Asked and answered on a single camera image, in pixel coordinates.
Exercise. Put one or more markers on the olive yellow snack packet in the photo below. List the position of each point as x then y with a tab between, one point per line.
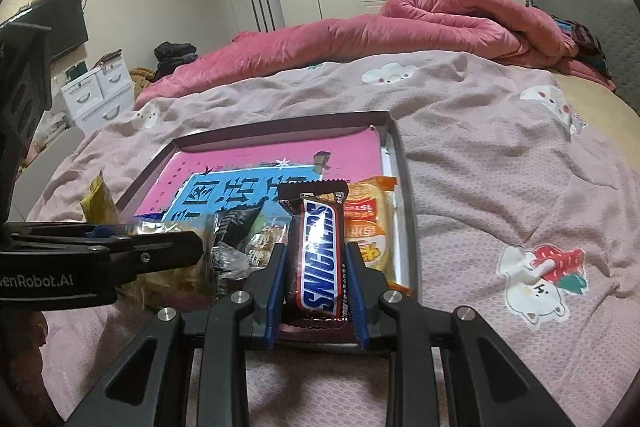
100	204

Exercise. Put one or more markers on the black snack packet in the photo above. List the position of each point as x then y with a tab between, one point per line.
235	227

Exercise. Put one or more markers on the clear meat floss packet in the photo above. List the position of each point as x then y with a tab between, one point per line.
170	284

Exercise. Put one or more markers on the brown chocolate bar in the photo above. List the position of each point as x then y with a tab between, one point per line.
320	257

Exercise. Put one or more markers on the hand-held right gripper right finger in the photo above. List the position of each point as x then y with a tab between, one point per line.
357	307

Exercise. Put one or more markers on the dark striped clothes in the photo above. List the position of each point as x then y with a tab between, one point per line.
582	37

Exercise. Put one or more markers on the black television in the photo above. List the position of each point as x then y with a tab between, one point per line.
67	27

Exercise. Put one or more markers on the dark clothes pile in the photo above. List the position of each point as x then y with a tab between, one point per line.
172	54

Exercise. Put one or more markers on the white drawer cabinet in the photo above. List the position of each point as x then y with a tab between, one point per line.
95	97

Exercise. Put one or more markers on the grey padded headboard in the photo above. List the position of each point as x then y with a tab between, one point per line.
600	17

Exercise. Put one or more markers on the white plastic bag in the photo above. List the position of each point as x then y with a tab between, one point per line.
50	129

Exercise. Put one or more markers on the dark foil-wrapped candy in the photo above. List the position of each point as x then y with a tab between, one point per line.
227	259

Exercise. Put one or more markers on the grey cardboard box tray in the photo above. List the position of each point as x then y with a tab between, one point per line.
400	187

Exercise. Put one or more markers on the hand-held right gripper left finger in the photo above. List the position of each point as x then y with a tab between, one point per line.
276	302

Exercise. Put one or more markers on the beige bed sheet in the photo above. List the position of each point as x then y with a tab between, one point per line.
595	97

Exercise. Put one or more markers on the pink book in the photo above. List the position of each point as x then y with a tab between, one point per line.
275	147

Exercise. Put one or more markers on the pink quilt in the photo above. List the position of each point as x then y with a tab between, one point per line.
350	37

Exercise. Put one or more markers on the clear nut candy packet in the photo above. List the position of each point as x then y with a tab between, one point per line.
267	242

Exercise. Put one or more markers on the orange snack packet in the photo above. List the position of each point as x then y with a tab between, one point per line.
370	227

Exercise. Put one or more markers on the dark green box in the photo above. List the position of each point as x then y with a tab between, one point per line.
76	72

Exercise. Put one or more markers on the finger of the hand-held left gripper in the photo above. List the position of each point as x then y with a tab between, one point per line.
107	232
160	252

